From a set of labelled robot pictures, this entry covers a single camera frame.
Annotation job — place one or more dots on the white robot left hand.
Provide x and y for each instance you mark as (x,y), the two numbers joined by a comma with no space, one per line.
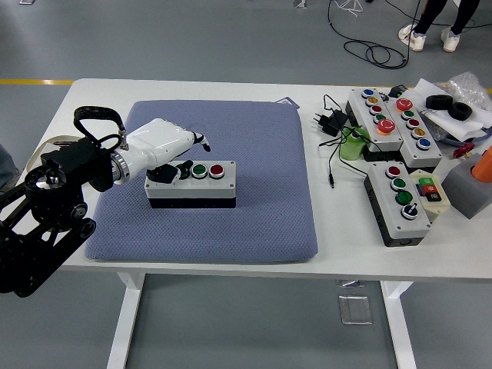
(157,142)

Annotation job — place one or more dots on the grey four-button control box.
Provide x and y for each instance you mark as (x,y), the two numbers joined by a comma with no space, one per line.
(403,230)
(215,192)

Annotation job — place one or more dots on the grey five-button control box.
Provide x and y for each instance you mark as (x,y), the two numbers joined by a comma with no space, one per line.
(361,107)
(421,157)

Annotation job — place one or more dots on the white plastic dish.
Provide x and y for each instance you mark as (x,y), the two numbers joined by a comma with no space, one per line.
(63,137)

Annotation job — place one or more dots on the blue-grey fabric mat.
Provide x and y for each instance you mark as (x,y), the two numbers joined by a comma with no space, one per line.
(230,230)

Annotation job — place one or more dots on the purple-edged card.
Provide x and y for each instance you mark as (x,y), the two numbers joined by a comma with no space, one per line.
(288,102)

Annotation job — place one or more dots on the black power adapter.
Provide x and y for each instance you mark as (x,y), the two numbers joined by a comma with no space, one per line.
(330,122)

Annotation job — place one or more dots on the white table leg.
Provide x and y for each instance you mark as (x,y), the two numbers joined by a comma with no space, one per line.
(127,326)
(399,334)

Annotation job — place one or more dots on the green plastic cup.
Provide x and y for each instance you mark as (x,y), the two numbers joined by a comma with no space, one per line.
(351,150)

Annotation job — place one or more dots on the white floor object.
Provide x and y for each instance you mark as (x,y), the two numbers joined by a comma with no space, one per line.
(300,3)

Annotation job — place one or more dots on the small black device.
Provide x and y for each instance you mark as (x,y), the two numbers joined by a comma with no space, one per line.
(396,92)

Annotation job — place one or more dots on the clear floor plate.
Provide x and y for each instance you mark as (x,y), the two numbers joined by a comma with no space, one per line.
(355,309)

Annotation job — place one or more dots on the person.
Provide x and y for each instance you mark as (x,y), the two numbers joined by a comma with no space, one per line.
(426,15)

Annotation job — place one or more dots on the white paper sheet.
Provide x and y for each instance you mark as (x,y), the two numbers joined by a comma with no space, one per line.
(461,128)

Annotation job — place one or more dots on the red valve knob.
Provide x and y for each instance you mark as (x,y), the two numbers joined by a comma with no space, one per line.
(463,150)

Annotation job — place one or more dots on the grey block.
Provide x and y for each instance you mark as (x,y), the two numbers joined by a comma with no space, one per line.
(465,192)

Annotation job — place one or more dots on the clear bubble wrap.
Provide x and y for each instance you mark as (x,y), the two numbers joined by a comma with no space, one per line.
(467,86)

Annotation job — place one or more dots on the orange cylinder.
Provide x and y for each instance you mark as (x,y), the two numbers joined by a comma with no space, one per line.
(484,169)

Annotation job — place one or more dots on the cream three-button switch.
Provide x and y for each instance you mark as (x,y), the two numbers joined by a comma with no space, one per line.
(438,207)

